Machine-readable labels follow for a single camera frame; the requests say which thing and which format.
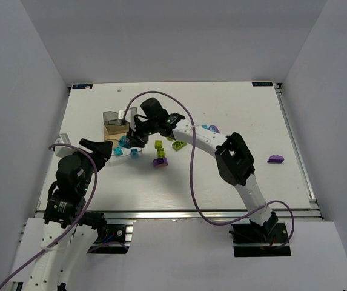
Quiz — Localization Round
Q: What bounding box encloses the purple round printed lego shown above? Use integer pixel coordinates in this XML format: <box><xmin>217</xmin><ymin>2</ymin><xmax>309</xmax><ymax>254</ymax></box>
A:
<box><xmin>208</xmin><ymin>125</ymin><xmax>220</xmax><ymax>133</ymax></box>

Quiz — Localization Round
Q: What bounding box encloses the left blue table sticker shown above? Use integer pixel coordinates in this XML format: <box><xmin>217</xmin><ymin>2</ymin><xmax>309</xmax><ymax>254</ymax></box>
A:
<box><xmin>71</xmin><ymin>84</ymin><xmax>93</xmax><ymax>90</ymax></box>

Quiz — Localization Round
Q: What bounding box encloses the right blue table sticker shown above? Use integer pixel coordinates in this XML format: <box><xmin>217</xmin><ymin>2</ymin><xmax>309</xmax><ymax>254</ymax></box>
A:
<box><xmin>252</xmin><ymin>81</ymin><xmax>273</xmax><ymax>87</ymax></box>

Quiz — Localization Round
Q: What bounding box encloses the green lego brick upper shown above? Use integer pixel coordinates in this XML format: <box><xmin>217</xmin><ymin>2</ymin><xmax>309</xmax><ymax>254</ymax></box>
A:
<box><xmin>154</xmin><ymin>140</ymin><xmax>162</xmax><ymax>149</ymax></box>

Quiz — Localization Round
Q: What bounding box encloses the clear plastic bin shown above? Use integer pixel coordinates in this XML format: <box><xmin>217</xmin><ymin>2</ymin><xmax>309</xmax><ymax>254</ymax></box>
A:
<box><xmin>109</xmin><ymin>140</ymin><xmax>143</xmax><ymax>165</ymax></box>

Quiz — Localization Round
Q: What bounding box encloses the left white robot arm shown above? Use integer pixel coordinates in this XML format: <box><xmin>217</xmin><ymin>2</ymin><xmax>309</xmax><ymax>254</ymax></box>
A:
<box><xmin>23</xmin><ymin>139</ymin><xmax>113</xmax><ymax>290</ymax></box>

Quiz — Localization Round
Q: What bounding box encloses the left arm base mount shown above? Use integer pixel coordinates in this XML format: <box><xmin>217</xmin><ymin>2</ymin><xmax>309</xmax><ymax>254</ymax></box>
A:
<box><xmin>88</xmin><ymin>213</ymin><xmax>130</xmax><ymax>255</ymax></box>

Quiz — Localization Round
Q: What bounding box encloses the blue table sticker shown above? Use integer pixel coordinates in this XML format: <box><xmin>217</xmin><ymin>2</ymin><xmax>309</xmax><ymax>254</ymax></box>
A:
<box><xmin>252</xmin><ymin>81</ymin><xmax>273</xmax><ymax>87</ymax></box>
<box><xmin>71</xmin><ymin>84</ymin><xmax>93</xmax><ymax>90</ymax></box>

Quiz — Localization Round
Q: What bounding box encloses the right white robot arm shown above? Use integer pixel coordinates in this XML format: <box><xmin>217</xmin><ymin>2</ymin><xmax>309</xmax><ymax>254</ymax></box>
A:
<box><xmin>119</xmin><ymin>98</ymin><xmax>278</xmax><ymax>235</ymax></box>

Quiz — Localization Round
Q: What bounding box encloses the purple sloped lego brick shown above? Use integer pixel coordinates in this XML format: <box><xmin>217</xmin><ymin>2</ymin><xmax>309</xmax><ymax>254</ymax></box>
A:
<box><xmin>153</xmin><ymin>157</ymin><xmax>168</xmax><ymax>168</ymax></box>

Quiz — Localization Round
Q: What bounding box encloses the grey smoked plastic bin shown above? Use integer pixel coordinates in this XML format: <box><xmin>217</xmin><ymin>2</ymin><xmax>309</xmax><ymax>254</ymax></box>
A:
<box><xmin>103</xmin><ymin>111</ymin><xmax>120</xmax><ymax>125</ymax></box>

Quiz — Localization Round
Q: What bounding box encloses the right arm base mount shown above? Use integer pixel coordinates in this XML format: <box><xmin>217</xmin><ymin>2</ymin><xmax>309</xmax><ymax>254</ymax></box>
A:
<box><xmin>229</xmin><ymin>223</ymin><xmax>291</xmax><ymax>258</ymax></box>

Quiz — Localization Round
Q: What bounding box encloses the green large lego brick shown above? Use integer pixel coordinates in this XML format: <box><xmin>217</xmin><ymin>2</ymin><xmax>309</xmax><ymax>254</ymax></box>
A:
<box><xmin>172</xmin><ymin>141</ymin><xmax>186</xmax><ymax>151</ymax></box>

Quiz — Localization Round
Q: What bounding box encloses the amber plastic bin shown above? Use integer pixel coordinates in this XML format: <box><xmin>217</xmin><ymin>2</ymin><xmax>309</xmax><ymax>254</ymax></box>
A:
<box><xmin>104</xmin><ymin>124</ymin><xmax>129</xmax><ymax>141</ymax></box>

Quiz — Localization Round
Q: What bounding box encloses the purple arched lego brick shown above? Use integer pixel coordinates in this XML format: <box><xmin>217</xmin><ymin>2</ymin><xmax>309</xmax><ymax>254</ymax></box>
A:
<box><xmin>267</xmin><ymin>155</ymin><xmax>285</xmax><ymax>164</ymax></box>

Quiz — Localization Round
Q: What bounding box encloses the teal small lego cube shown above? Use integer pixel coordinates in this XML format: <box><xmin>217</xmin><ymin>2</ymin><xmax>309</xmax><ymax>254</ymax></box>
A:
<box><xmin>113</xmin><ymin>147</ymin><xmax>123</xmax><ymax>156</ymax></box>

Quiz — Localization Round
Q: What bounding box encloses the green lego brick lower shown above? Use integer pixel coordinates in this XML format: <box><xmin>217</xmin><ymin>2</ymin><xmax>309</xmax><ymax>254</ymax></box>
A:
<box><xmin>157</xmin><ymin>148</ymin><xmax>165</xmax><ymax>158</ymax></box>

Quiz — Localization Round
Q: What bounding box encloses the teal round printed lego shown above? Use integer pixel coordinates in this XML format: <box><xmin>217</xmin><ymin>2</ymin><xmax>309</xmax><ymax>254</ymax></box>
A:
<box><xmin>118</xmin><ymin>136</ymin><xmax>130</xmax><ymax>149</ymax></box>

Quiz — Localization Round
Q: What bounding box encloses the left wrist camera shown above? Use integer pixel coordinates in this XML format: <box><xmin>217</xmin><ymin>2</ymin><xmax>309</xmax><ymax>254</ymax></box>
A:
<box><xmin>52</xmin><ymin>133</ymin><xmax>81</xmax><ymax>158</ymax></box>

